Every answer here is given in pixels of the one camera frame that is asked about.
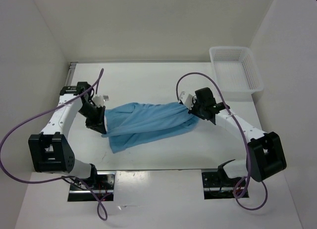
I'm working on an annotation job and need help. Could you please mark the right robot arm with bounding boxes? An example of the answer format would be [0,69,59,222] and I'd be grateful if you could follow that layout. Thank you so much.
[179,88,287,186]

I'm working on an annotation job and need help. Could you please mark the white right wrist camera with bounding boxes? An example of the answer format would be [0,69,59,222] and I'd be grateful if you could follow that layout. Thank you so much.
[178,91,196,110]

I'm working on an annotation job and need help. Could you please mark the white plastic basket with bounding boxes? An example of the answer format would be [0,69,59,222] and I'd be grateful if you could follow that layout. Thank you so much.
[209,46,264,100]

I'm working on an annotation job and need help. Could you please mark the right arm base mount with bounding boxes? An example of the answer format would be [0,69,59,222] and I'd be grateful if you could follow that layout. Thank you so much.
[201,169,241,200]

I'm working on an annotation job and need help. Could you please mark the light blue shorts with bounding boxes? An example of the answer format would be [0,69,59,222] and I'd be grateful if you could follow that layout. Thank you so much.
[102,102,199,154]

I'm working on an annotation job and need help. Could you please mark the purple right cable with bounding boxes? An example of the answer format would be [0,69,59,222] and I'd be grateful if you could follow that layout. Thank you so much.
[175,72,269,210]

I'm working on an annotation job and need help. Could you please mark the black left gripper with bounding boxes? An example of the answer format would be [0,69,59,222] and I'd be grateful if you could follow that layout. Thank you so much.
[78,102,106,135]

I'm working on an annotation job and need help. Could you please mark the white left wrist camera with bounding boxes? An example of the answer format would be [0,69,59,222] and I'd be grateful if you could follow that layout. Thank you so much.
[92,95,109,108]

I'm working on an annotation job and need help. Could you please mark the aluminium table edge rail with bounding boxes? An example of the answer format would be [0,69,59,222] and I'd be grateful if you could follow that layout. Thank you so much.
[65,62,77,86]

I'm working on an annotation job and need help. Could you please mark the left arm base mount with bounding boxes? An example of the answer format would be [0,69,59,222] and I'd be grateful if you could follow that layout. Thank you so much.
[67,171,116,202]

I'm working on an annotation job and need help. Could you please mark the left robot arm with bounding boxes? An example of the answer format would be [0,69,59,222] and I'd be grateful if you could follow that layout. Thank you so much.
[28,82,106,189]

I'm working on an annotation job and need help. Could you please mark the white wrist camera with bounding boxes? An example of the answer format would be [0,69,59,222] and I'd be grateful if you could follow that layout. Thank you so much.
[92,95,109,108]
[178,91,196,110]

